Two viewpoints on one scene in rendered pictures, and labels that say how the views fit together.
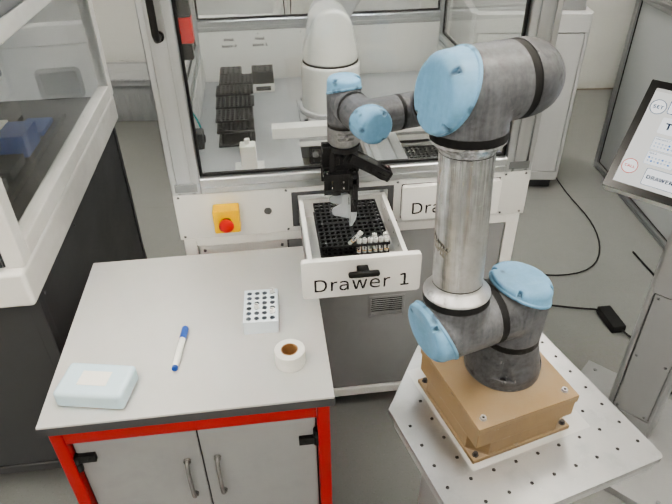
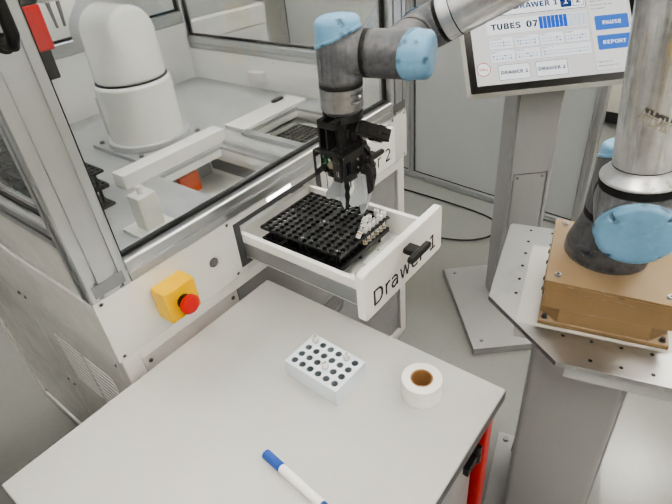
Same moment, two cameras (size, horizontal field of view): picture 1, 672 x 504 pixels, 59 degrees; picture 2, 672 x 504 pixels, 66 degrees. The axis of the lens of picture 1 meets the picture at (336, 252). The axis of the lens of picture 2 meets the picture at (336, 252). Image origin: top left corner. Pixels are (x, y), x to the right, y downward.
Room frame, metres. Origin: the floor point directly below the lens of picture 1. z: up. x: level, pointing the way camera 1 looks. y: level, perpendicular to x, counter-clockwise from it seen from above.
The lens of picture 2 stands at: (0.61, 0.59, 1.50)
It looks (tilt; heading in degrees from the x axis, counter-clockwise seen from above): 35 degrees down; 318
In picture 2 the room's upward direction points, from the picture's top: 6 degrees counter-clockwise
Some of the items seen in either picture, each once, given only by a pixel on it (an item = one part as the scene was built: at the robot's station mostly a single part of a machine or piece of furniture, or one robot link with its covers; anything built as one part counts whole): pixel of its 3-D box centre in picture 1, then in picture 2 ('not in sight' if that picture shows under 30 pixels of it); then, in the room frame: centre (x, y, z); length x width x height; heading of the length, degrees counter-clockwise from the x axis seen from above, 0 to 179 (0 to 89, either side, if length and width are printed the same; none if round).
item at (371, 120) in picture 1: (372, 117); (401, 51); (1.15, -0.08, 1.27); 0.11 x 0.11 x 0.08; 24
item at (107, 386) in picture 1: (96, 385); not in sight; (0.88, 0.52, 0.78); 0.15 x 0.10 x 0.04; 85
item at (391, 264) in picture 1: (361, 274); (402, 259); (1.14, -0.06, 0.87); 0.29 x 0.02 x 0.11; 97
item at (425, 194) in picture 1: (450, 199); (363, 163); (1.50, -0.34, 0.87); 0.29 x 0.02 x 0.11; 97
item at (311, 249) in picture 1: (349, 231); (322, 233); (1.35, -0.04, 0.86); 0.40 x 0.26 x 0.06; 7
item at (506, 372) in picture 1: (505, 345); (612, 230); (0.85, -0.33, 0.91); 0.15 x 0.15 x 0.10
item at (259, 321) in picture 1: (261, 310); (325, 368); (1.12, 0.19, 0.78); 0.12 x 0.08 x 0.04; 5
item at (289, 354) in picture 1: (289, 355); (421, 385); (0.97, 0.11, 0.78); 0.07 x 0.07 x 0.04
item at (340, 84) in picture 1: (344, 101); (340, 51); (1.24, -0.02, 1.28); 0.09 x 0.08 x 0.11; 24
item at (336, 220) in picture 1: (349, 231); (325, 233); (1.34, -0.04, 0.87); 0.22 x 0.18 x 0.06; 7
